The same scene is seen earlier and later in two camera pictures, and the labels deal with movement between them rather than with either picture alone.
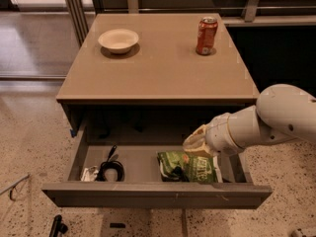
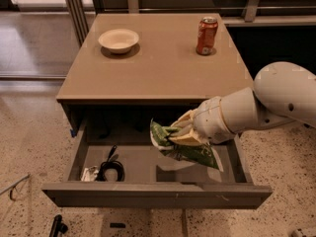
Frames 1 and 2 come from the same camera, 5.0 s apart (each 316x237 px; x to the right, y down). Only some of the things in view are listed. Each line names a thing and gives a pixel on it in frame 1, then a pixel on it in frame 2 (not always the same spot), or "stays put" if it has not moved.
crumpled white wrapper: x=90 y=174 stays put
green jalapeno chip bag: x=180 y=167 to x=160 y=138
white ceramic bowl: x=118 y=40 stays put
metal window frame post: x=75 y=8 stays put
